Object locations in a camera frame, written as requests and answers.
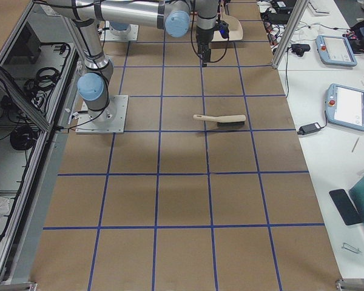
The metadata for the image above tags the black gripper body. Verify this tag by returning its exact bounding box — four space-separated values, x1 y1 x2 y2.
195 27 214 67

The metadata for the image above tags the cream hand brush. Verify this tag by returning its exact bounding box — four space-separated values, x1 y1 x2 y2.
193 115 246 126

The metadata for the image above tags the black webcam on desk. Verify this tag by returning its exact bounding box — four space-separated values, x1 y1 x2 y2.
291 44 311 57

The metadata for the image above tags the teach pendant upper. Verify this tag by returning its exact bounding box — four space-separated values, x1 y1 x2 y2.
315 35 357 67

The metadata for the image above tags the teach pendant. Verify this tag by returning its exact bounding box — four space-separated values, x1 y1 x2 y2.
325 84 364 132
315 35 357 67

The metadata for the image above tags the black power adapter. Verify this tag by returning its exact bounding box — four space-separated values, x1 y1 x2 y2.
297 122 322 135

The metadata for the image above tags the teach pendant lower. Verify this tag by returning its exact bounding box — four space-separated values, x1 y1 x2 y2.
325 84 364 132

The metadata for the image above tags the black smartphone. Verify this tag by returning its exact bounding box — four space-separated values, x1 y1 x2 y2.
329 189 362 226

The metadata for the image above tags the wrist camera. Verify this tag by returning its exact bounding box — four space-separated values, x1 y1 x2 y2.
218 20 229 39

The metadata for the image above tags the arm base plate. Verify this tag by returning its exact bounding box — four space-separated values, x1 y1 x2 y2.
75 95 129 134
100 22 139 42

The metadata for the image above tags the aluminium frame post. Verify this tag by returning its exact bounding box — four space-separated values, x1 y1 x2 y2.
271 0 308 69

